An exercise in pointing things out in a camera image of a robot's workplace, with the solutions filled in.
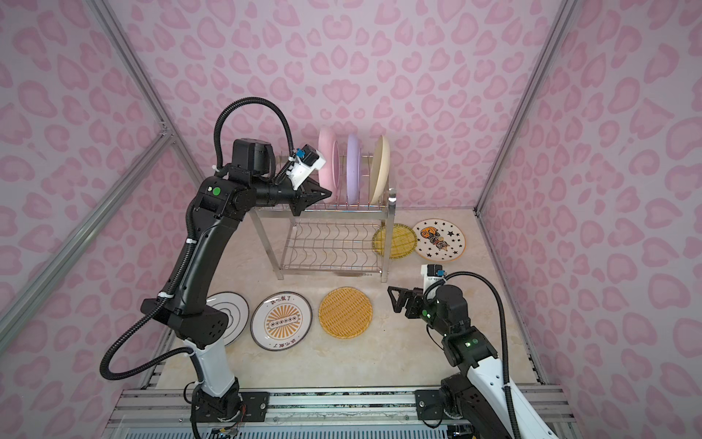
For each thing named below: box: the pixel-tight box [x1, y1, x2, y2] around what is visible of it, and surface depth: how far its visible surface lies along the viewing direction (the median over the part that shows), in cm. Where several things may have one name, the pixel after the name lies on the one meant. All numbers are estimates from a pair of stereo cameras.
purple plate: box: [346, 133, 362, 205], surface depth 69 cm
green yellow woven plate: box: [372, 223, 418, 260], surface depth 109 cm
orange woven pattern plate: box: [318, 286, 374, 340], surface depth 92 cm
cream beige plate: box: [369, 135, 392, 206], surface depth 70 cm
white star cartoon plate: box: [412, 218, 467, 263], surface depth 110 cm
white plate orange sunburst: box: [250, 290, 314, 352], surface depth 90 cm
